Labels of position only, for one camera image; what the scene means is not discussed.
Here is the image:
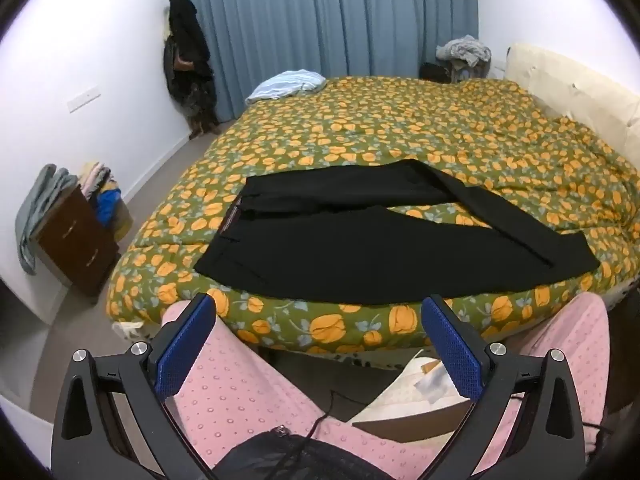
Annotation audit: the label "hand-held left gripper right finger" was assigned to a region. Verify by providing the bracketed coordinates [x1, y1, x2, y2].
[420, 295, 589, 480]

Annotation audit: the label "grey-blue draped cloth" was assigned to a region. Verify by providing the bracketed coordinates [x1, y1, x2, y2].
[15, 164, 76, 276]

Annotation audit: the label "thin black cable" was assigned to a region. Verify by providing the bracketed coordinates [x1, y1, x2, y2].
[305, 390, 373, 441]

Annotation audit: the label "brown wooden drawer cabinet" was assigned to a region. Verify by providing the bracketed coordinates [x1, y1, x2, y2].
[37, 186, 121, 298]

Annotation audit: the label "blue-grey curtain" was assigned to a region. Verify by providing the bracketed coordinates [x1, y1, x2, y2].
[172, 0, 480, 122]

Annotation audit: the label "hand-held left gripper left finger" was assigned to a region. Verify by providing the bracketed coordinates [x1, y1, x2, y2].
[50, 292, 236, 480]

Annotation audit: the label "person's left leg pink pajama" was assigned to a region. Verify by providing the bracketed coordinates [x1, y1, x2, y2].
[160, 302, 451, 480]

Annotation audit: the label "light blue cloth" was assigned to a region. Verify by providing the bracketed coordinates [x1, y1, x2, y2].
[245, 69, 328, 106]

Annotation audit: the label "green floral bed blanket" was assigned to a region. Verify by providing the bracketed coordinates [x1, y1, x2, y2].
[106, 75, 640, 358]

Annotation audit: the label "black pants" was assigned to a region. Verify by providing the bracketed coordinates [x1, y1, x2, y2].
[194, 159, 601, 306]

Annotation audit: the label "dark bag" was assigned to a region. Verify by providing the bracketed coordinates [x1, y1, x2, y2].
[419, 62, 453, 83]

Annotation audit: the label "person's right leg pink pajama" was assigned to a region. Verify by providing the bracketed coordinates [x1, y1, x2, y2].
[470, 292, 611, 480]

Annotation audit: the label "cream padded headboard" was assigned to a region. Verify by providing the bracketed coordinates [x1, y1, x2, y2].
[502, 42, 640, 146]

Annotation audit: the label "pile of colourful clothes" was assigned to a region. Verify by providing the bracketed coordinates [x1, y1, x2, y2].
[80, 161, 123, 226]

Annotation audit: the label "hanging black coat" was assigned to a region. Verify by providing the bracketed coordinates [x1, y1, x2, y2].
[162, 0, 221, 140]

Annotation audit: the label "white paper box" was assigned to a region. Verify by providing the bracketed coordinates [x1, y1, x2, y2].
[350, 350, 481, 428]

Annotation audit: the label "grey clothes heap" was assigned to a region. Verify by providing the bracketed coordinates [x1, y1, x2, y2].
[436, 35, 493, 67]

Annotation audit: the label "white wall plate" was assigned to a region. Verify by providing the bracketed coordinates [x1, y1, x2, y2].
[67, 90, 102, 113]

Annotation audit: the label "person's leg pink pajama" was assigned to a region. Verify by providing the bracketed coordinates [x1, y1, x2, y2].
[470, 292, 611, 480]
[160, 302, 451, 480]

